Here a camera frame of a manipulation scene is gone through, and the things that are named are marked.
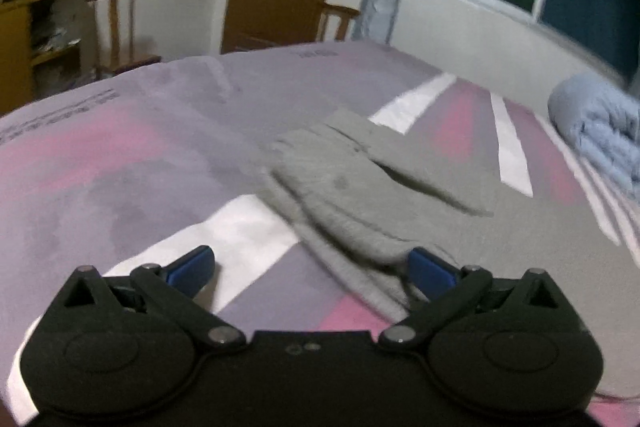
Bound grey pants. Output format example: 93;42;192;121
262;107;640;403

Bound wooden shelf cabinet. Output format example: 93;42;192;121
0;0;87;116

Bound bed with striped sheet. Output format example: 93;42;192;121
0;39;640;427

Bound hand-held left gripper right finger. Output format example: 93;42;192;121
378;247;572;350

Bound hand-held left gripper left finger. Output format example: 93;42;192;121
52;246;247;350

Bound wooden chair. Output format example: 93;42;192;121
82;0;163;80
316;1;362;44

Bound folded light blue duvet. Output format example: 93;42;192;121
547;74;640;200

